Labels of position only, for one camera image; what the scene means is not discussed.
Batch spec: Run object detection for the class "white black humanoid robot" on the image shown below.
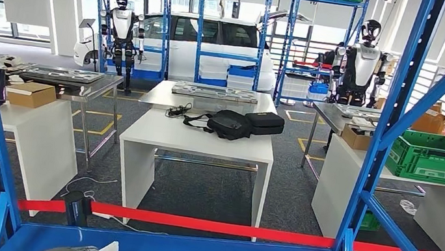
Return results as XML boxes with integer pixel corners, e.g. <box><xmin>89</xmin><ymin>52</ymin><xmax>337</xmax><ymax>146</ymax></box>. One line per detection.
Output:
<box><xmin>326</xmin><ymin>14</ymin><xmax>396</xmax><ymax>111</ymax></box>
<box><xmin>90</xmin><ymin>0</ymin><xmax>153</xmax><ymax>98</ymax></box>

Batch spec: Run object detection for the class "white car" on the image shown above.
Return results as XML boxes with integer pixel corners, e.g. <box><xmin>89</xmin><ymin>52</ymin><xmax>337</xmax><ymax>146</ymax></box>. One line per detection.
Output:
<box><xmin>71</xmin><ymin>0</ymin><xmax>283</xmax><ymax>95</ymax></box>

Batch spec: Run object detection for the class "grey metal tray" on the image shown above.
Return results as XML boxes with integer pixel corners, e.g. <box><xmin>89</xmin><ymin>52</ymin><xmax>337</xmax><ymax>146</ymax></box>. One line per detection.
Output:
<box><xmin>171</xmin><ymin>79</ymin><xmax>260</xmax><ymax>106</ymax></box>
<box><xmin>20</xmin><ymin>61</ymin><xmax>105</xmax><ymax>90</ymax></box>

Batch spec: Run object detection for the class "open cardboard box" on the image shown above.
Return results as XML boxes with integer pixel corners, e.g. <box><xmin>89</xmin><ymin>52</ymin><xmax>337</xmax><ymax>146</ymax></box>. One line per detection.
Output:
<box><xmin>411</xmin><ymin>99</ymin><xmax>445</xmax><ymax>136</ymax></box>

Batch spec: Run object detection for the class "blue plastic bin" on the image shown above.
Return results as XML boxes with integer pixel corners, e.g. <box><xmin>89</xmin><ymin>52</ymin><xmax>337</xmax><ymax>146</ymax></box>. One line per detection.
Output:
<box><xmin>227</xmin><ymin>64</ymin><xmax>259</xmax><ymax>81</ymax></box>
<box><xmin>308</xmin><ymin>81</ymin><xmax>330</xmax><ymax>96</ymax></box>

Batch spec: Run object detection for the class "red barrier belt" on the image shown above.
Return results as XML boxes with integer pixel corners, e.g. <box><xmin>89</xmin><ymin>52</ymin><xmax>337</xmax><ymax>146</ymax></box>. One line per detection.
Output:
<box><xmin>88</xmin><ymin>202</ymin><xmax>440</xmax><ymax>251</ymax></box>
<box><xmin>0</xmin><ymin>191</ymin><xmax>66</xmax><ymax>223</ymax></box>

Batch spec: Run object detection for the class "white table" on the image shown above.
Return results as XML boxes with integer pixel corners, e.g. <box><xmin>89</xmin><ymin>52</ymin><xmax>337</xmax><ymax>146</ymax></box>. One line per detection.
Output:
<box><xmin>305</xmin><ymin>131</ymin><xmax>445</xmax><ymax>251</ymax></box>
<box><xmin>0</xmin><ymin>91</ymin><xmax>88</xmax><ymax>222</ymax></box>
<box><xmin>107</xmin><ymin>104</ymin><xmax>279</xmax><ymax>244</ymax></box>

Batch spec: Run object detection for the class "black hard case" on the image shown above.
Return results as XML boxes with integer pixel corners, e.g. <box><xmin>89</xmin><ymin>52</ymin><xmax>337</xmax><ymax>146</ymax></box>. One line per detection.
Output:
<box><xmin>242</xmin><ymin>109</ymin><xmax>286</xmax><ymax>139</ymax></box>

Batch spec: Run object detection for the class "black charger with cable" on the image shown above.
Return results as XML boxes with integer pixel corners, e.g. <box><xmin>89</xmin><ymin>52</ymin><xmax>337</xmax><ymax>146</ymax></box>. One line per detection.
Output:
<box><xmin>164</xmin><ymin>100</ymin><xmax>193</xmax><ymax>121</ymax></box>

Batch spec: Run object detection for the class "black barrier post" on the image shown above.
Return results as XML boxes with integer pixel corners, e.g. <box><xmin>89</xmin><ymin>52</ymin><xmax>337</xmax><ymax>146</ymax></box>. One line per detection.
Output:
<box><xmin>60</xmin><ymin>189</ymin><xmax>94</xmax><ymax>230</ymax></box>

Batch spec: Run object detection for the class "clear plastic bag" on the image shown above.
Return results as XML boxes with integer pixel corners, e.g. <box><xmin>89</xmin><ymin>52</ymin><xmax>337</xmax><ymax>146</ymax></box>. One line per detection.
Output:
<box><xmin>398</xmin><ymin>198</ymin><xmax>419</xmax><ymax>216</ymax></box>

